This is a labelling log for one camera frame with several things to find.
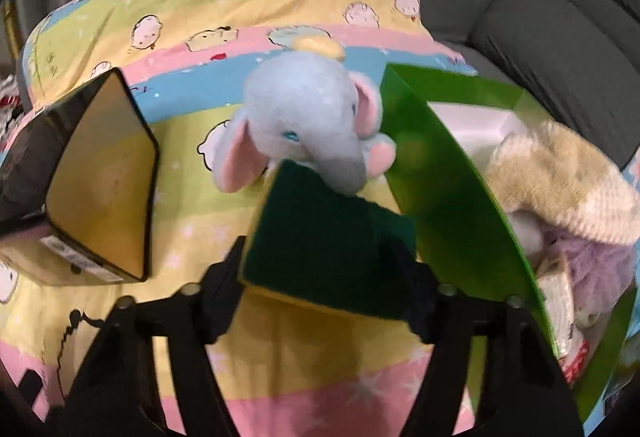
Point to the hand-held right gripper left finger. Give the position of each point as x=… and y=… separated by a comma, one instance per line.
x=225, y=304

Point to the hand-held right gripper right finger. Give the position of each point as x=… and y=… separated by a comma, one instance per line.
x=425, y=312

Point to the green box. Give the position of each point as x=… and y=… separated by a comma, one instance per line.
x=450, y=197

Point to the green and yellow sponge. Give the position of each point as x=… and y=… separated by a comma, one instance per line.
x=325, y=242

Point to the light grey cloth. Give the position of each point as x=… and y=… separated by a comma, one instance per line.
x=525, y=229

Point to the red and white soft item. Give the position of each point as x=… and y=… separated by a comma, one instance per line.
x=557, y=302

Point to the purple fluffy cloth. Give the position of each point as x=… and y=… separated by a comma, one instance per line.
x=595, y=267

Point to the cream fluffy towel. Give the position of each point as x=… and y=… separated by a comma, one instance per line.
x=560, y=182

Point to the cartoon printed blanket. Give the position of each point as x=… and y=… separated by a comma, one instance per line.
x=310, y=367

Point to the black and gold box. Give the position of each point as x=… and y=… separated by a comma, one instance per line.
x=100, y=157

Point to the blue elephant plush toy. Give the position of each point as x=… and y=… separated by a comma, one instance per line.
x=305, y=102

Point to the grey sofa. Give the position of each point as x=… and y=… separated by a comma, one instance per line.
x=550, y=42

